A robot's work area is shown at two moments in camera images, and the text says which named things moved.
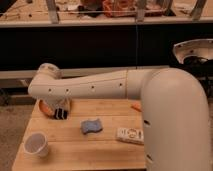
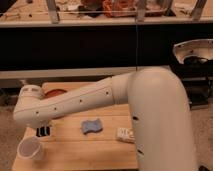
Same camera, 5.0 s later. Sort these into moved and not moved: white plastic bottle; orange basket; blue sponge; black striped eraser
Moved: black striped eraser
Not moved: blue sponge; orange basket; white plastic bottle
